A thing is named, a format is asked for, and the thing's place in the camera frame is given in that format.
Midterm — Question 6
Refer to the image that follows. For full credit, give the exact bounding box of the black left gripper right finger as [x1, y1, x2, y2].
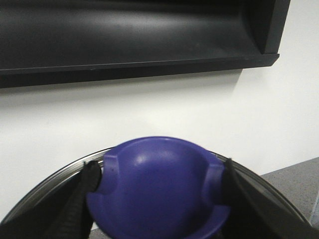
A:
[222, 159, 319, 239]

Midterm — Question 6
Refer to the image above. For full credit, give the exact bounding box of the black range hood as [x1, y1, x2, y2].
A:
[0, 0, 290, 89]

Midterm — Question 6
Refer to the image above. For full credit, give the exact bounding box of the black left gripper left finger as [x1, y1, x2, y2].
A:
[0, 160, 102, 239]

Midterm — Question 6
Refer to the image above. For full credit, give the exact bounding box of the glass lid with blue knob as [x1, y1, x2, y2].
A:
[1, 137, 311, 239]

